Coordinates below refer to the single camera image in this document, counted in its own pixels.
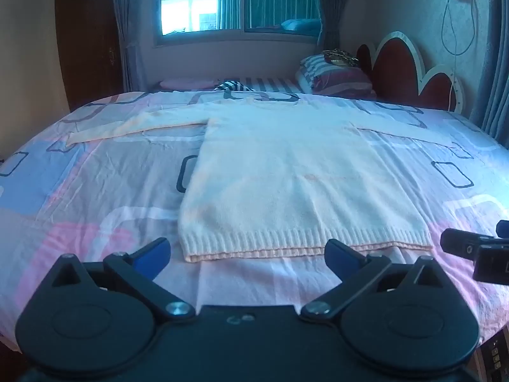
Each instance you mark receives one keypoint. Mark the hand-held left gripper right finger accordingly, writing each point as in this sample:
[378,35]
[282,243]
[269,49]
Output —
[338,255]

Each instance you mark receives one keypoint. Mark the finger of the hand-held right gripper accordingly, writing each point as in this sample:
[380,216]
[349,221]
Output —
[457,242]
[503,227]

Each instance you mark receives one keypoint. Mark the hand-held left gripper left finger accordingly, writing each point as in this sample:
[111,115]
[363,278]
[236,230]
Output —
[154,254]

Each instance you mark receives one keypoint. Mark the white knit sweater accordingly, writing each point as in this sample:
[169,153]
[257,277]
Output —
[298,175]

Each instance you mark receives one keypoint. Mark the pink and blue patterned bedsheet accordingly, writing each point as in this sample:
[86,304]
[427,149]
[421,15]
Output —
[99,191]

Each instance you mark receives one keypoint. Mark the power strip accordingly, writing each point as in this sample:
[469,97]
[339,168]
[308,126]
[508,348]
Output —
[495,360]

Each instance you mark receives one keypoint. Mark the blue-grey pleated curtain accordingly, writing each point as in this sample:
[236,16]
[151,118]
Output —
[495,67]

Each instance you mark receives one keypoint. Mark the striped pillow stack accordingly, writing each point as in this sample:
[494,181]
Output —
[330,77]

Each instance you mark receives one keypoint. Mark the striped mattress sheet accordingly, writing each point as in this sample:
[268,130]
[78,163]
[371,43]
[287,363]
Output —
[274,84]

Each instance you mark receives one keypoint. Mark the black and white striped cloth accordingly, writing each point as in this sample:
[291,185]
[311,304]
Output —
[232,86]

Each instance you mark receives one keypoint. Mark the red scalloped headboard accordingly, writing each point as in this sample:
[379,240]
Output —
[393,65]

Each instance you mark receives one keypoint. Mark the small dark object on pillow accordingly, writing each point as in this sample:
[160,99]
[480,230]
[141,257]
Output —
[342,57]

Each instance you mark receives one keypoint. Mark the grey window curtain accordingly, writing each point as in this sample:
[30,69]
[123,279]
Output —
[334,8]
[133,28]

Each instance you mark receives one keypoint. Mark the window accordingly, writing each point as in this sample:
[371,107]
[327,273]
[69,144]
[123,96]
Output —
[238,0]

